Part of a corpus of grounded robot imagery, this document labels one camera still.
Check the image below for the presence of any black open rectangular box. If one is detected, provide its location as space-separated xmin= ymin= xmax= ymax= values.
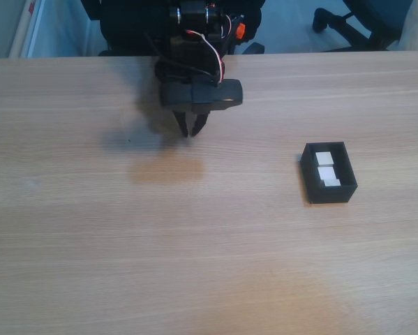
xmin=300 ymin=141 xmax=359 ymax=205

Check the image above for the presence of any white panel board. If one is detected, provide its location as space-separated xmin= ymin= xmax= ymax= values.
xmin=8 ymin=0 xmax=45 ymax=59

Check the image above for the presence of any blue office chair, black base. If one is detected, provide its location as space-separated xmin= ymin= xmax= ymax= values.
xmin=312 ymin=0 xmax=418 ymax=52

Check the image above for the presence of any black cable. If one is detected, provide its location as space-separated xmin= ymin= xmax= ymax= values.
xmin=144 ymin=30 xmax=219 ymax=84

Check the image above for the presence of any black oval camera box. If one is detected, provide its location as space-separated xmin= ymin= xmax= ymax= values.
xmin=159 ymin=79 xmax=244 ymax=114

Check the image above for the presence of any white and red cable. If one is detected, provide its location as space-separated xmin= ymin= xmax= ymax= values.
xmin=184 ymin=29 xmax=228 ymax=84

